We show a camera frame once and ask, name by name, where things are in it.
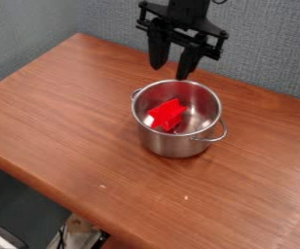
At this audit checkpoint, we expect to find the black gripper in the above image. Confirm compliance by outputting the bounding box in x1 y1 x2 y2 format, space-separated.
137 0 228 80

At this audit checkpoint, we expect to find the red plastic block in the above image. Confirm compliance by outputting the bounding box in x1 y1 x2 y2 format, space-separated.
147 98 186 131

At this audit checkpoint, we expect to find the stainless steel pot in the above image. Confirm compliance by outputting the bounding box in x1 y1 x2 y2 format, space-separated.
130 80 228 159

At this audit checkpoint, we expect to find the wooden table leg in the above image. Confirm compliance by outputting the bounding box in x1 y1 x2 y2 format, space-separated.
46 213 110 249

